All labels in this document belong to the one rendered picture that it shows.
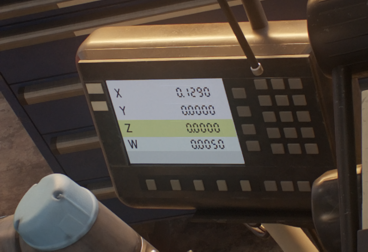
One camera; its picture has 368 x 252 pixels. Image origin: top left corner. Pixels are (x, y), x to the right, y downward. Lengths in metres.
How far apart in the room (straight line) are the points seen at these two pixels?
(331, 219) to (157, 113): 0.86
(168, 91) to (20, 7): 1.03
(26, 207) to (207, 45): 0.42
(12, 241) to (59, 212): 0.09
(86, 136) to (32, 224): 1.64
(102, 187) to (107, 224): 1.72
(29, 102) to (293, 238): 1.08
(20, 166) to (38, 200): 2.31
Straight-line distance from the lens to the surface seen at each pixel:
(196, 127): 2.29
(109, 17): 3.27
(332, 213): 1.47
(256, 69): 1.62
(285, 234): 2.47
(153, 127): 2.32
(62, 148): 3.54
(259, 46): 2.21
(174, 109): 2.29
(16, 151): 4.24
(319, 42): 1.44
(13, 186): 4.17
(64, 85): 3.42
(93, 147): 3.52
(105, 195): 3.62
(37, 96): 3.44
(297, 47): 2.19
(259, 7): 2.22
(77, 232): 1.89
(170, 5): 3.23
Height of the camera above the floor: 2.77
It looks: 42 degrees down
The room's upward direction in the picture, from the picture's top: 29 degrees counter-clockwise
